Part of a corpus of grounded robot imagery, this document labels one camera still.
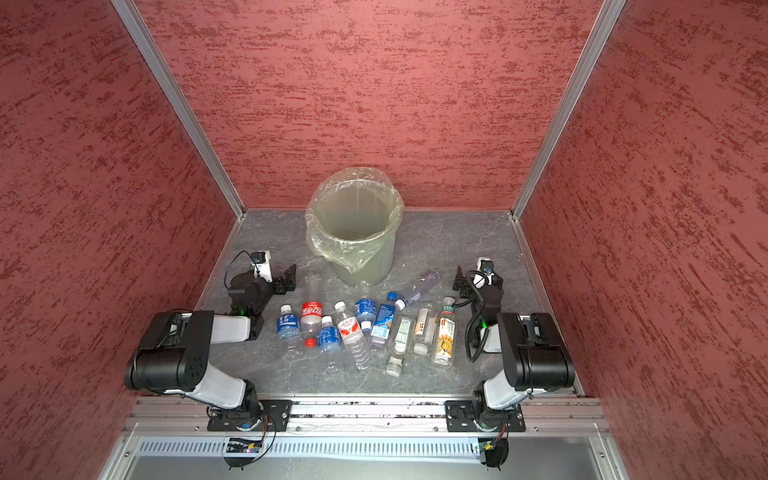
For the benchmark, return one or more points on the right circuit board with wires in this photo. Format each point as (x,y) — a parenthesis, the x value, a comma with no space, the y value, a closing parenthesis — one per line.
(493,453)

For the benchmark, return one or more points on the circuit board with wires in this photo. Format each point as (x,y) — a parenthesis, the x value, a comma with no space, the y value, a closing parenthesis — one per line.
(493,453)
(243,447)

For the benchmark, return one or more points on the corner aluminium profile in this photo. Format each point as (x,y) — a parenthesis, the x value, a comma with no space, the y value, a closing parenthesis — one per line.
(601,30)
(131,18)

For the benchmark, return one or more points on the left circuit board with wires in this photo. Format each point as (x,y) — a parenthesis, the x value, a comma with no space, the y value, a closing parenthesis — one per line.
(243,447)

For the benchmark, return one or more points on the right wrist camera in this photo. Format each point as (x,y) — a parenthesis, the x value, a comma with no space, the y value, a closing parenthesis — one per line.
(487,275)

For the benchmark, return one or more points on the blue cap artesian bottle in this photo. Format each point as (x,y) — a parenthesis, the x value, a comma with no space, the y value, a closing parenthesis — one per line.
(382,324)

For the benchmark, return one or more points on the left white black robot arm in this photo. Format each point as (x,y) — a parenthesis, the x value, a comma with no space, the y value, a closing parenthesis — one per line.
(172,357)

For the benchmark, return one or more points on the blue Pocari label bottle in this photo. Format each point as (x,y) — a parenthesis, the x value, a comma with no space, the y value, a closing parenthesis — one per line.
(329,344)

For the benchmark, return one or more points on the sunflower label tea bottle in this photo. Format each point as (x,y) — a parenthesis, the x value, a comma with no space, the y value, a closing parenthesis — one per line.
(445,333)

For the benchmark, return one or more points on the clear purple tinted bottle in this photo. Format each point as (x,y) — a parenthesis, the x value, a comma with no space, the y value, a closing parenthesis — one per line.
(415,293)

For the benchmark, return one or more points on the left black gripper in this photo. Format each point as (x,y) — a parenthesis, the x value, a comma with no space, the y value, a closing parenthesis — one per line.
(280,284)

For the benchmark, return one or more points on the right corner aluminium profile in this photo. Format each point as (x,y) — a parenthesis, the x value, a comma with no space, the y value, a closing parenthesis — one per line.
(601,30)

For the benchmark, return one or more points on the clear orange label bottle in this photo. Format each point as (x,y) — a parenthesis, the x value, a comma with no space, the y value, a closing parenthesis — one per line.
(424,328)

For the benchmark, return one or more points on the green white label bottle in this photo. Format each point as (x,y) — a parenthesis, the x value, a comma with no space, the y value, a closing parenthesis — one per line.
(400,340)

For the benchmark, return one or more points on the left corner aluminium profile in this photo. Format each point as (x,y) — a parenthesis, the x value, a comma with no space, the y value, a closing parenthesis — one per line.
(131,18)

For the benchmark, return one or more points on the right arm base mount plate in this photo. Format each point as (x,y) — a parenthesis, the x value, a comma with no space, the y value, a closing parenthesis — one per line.
(462,416)

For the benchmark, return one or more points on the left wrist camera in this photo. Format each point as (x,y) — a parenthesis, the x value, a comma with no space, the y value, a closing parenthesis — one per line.
(260,261)

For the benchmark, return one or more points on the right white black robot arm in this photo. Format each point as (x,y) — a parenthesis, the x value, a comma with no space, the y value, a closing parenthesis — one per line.
(534,357)

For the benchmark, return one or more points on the white red Wahaha bottle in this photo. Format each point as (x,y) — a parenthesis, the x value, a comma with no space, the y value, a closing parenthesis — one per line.
(352,336)

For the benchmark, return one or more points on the clear plastic bin liner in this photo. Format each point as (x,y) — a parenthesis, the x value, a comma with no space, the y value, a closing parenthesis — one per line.
(351,240)

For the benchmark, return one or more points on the blue label water bottle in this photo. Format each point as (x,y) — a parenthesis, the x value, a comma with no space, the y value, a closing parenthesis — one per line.
(365,307)

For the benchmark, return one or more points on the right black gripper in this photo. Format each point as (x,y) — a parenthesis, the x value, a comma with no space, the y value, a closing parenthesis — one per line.
(470,288)

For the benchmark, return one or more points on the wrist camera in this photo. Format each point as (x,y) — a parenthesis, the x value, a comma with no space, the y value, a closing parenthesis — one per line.
(260,261)
(487,275)

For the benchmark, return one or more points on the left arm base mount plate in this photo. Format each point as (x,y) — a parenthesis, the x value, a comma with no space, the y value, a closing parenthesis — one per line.
(270,414)

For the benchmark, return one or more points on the red Coca-Cola label bottle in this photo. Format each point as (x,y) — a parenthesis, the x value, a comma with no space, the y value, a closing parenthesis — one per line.
(312,310)

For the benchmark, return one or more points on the white perforated vent strip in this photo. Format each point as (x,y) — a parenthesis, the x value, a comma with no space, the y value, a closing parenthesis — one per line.
(344,448)

